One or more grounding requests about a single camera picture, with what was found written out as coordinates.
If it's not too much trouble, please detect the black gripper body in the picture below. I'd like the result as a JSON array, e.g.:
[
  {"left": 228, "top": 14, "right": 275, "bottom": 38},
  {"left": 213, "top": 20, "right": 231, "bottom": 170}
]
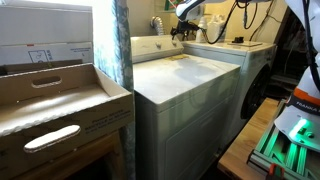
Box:
[{"left": 170, "top": 21, "right": 199, "bottom": 40}]

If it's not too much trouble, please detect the washer control knob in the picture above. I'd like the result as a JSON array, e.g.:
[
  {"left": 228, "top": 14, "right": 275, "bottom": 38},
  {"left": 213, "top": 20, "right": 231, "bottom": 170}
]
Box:
[
  {"left": 171, "top": 40, "right": 177, "bottom": 47},
  {"left": 155, "top": 42, "right": 162, "bottom": 49}
]

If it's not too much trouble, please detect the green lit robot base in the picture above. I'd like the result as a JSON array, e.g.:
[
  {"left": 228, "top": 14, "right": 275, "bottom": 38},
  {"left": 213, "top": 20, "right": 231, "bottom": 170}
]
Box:
[{"left": 247, "top": 101, "right": 320, "bottom": 180}]

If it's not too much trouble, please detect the white top-load washing machine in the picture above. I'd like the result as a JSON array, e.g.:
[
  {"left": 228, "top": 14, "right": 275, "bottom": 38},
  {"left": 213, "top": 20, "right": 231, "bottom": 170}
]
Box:
[{"left": 131, "top": 35, "right": 240, "bottom": 180}]

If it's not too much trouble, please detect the white front-load washing machine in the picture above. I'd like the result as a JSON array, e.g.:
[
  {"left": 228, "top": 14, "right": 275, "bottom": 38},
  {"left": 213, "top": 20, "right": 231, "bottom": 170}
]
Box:
[{"left": 183, "top": 40, "right": 277, "bottom": 146}]

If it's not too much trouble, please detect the white detergent bottle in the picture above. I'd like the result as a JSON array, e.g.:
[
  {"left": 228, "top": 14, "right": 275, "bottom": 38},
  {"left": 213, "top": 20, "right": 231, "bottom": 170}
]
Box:
[
  {"left": 207, "top": 15, "right": 225, "bottom": 42},
  {"left": 195, "top": 17, "right": 207, "bottom": 43}
]

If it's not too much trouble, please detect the small black object on washer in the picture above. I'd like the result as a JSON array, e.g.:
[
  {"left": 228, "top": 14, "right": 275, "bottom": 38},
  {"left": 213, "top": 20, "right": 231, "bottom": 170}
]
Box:
[{"left": 232, "top": 36, "right": 244, "bottom": 43}]

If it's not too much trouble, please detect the patterned blue curtain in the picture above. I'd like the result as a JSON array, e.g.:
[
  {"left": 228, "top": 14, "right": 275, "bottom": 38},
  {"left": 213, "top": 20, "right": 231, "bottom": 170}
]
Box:
[{"left": 94, "top": 0, "right": 137, "bottom": 180}]

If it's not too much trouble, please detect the wooden table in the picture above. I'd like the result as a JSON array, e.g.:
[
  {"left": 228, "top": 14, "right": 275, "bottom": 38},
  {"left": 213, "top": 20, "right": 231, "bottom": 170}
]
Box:
[{"left": 217, "top": 98, "right": 279, "bottom": 180}]

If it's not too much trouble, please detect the white cardboard box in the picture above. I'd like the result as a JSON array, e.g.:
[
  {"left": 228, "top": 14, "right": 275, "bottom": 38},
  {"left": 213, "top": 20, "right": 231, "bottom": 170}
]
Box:
[{"left": 0, "top": 0, "right": 93, "bottom": 65}]

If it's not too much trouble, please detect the open cardboard box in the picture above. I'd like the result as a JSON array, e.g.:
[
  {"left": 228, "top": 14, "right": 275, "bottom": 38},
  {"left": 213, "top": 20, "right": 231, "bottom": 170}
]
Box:
[{"left": 0, "top": 63, "right": 133, "bottom": 180}]

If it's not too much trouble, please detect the silver flexible dryer duct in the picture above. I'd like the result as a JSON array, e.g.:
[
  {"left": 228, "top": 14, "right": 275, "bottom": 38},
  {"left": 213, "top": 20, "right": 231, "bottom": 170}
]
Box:
[{"left": 150, "top": 16, "right": 165, "bottom": 36}]

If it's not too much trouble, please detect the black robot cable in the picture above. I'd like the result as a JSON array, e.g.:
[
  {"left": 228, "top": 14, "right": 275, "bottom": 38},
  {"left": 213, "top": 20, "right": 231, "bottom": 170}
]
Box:
[{"left": 198, "top": 0, "right": 278, "bottom": 45}]

